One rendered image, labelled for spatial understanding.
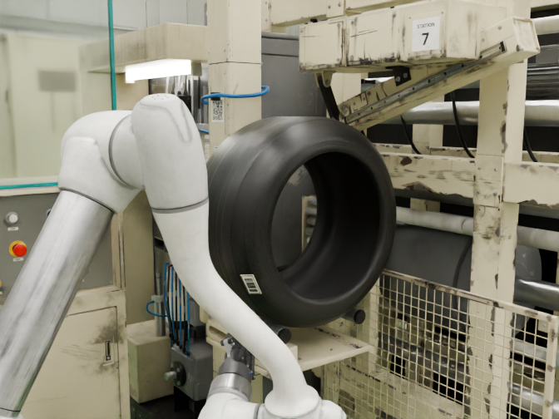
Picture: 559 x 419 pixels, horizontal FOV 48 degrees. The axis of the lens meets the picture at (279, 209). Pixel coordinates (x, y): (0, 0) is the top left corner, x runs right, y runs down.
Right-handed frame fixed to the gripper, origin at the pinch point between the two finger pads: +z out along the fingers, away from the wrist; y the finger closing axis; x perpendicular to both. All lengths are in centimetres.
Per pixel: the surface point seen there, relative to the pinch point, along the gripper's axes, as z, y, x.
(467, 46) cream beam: 51, -27, 68
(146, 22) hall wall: 1061, 36, -413
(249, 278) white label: 12.5, -3.4, 0.4
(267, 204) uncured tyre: 21.5, -17.2, 10.6
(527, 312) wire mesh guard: 18, 34, 62
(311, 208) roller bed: 84, 20, 3
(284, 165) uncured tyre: 28.7, -22.6, 17.0
